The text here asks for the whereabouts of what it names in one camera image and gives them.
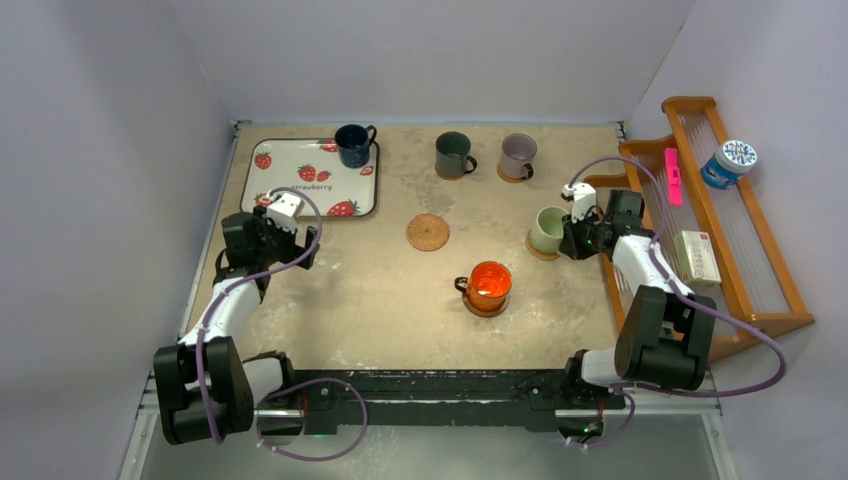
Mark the strawberry print tray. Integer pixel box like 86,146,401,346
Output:
240,139,380,218

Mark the dark brown wooden coaster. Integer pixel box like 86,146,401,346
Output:
462,295,510,318

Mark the white card box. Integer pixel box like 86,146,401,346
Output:
674,230,721,287

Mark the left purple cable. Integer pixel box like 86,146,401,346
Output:
194,188,370,463

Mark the orange mug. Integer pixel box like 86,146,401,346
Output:
453,261,513,310

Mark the purple mug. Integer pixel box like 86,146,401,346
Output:
497,133,538,177

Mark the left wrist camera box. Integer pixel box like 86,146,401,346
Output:
265,192,305,233

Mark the navy blue mug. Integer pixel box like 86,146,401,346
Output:
334,124,377,168

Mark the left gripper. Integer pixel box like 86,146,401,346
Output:
253,206,317,269

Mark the blue jar white lid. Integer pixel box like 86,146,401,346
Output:
700,140,759,190

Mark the wooden tiered rack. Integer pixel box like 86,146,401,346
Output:
619,96,815,339

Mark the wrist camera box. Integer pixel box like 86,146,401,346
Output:
561,182,596,223
265,192,305,233

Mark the dark green mug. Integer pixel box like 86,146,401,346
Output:
435,131,478,175

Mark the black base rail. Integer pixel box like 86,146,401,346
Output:
135,367,722,439

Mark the light wooden coaster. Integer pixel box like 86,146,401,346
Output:
435,167,472,181
496,164,534,183

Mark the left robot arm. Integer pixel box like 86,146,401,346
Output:
153,200,320,445

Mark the pink marker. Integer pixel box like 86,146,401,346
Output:
664,147,684,208

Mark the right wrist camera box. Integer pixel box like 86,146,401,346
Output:
561,182,596,223

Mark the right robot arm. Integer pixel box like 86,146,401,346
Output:
559,182,715,407

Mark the pale green mug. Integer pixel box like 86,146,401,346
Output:
529,206,567,255

